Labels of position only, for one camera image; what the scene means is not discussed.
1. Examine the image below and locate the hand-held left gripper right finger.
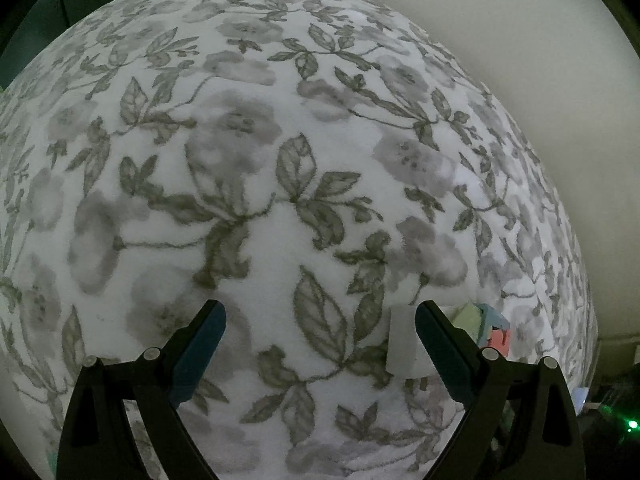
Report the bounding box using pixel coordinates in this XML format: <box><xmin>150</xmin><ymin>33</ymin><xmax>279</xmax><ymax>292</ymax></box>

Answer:
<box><xmin>414</xmin><ymin>300</ymin><xmax>587</xmax><ymax>480</ymax></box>

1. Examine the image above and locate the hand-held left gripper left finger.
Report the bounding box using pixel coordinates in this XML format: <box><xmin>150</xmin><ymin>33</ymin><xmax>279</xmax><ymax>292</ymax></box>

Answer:
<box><xmin>56</xmin><ymin>300</ymin><xmax>227</xmax><ymax>480</ymax></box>

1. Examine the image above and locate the white rectangular box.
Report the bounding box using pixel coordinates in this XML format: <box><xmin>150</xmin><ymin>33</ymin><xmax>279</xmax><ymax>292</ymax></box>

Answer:
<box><xmin>387</xmin><ymin>304</ymin><xmax>437</xmax><ymax>379</ymax></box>

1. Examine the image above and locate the light green toy block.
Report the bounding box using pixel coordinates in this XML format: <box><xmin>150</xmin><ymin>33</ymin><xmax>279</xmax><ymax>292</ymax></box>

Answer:
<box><xmin>449</xmin><ymin>302</ymin><xmax>484</xmax><ymax>349</ymax></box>

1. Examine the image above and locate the light blue toy piece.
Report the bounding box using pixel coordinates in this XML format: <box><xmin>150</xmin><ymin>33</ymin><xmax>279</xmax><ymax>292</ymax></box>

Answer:
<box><xmin>475</xmin><ymin>303</ymin><xmax>512</xmax><ymax>332</ymax></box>

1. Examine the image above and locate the grey floral blanket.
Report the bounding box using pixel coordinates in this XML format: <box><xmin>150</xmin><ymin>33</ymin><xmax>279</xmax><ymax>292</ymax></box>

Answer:
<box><xmin>0</xmin><ymin>0</ymin><xmax>600</xmax><ymax>480</ymax></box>

